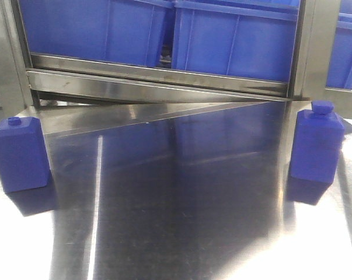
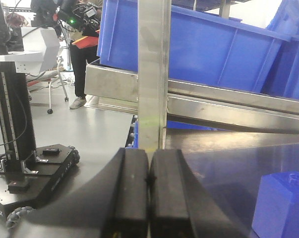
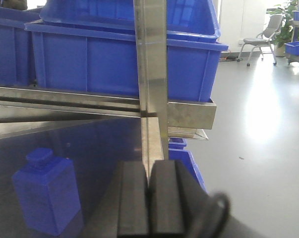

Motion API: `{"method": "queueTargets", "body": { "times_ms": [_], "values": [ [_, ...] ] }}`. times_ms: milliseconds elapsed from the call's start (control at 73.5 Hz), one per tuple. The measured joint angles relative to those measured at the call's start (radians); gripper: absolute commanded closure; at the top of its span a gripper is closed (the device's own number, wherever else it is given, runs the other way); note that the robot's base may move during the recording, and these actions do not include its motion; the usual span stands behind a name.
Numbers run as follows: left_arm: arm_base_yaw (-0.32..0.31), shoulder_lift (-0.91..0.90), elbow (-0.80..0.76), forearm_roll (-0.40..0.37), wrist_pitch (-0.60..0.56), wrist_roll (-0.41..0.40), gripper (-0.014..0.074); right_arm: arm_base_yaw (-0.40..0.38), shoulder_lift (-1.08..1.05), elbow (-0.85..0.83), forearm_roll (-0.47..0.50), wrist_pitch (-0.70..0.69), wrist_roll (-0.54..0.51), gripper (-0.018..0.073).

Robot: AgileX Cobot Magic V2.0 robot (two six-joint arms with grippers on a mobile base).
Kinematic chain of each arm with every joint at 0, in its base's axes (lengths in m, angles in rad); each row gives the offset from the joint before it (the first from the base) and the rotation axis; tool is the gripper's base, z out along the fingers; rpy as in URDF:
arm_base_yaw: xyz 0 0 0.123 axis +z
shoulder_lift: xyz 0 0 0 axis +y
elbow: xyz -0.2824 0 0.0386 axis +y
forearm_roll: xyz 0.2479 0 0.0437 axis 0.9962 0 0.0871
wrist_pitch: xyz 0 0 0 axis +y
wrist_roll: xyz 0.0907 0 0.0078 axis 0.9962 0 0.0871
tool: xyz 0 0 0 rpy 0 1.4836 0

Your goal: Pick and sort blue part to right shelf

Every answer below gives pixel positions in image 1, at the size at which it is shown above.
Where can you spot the blue bottle-shaped part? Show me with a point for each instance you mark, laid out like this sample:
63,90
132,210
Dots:
318,137
24,161

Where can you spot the stainless steel shelf rack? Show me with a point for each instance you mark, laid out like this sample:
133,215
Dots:
27,78

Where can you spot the blue plastic bin left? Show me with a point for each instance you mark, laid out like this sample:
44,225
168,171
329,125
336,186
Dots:
129,32

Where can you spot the blue plastic bin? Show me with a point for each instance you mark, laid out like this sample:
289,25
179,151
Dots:
243,39
129,32
340,68

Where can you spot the blue plastic bin middle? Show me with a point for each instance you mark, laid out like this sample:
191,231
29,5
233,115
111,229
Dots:
243,39

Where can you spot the blue plastic bin right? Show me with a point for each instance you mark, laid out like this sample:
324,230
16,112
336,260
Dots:
340,68

